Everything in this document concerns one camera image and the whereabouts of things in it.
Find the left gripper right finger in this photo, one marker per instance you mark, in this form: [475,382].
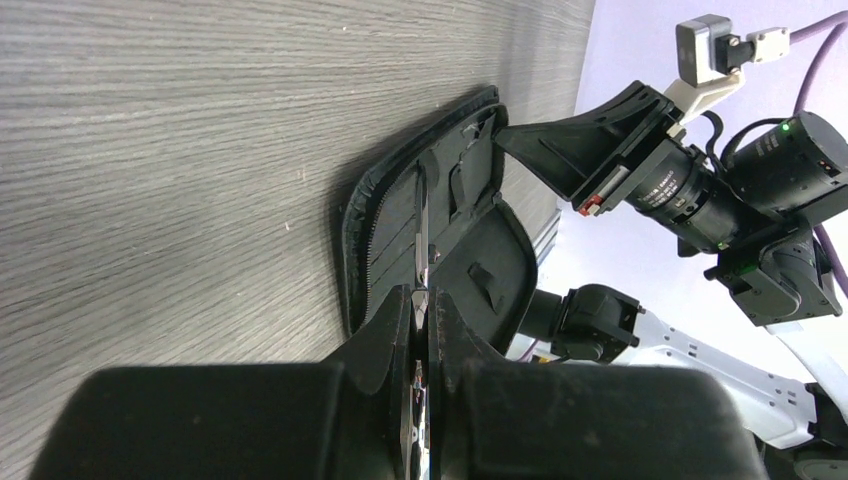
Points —
[491,418]

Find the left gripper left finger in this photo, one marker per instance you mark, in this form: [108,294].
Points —
[345,417]

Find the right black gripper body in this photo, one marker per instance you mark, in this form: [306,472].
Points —
[655,181]

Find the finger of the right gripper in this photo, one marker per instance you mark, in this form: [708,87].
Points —
[573,156]

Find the silver scissors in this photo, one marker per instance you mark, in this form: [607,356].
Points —
[420,299]

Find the black zip tool case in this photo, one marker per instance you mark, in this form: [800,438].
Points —
[480,253]

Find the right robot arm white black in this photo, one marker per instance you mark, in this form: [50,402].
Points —
[757,206]

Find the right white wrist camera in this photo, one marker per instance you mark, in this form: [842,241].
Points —
[710,60]

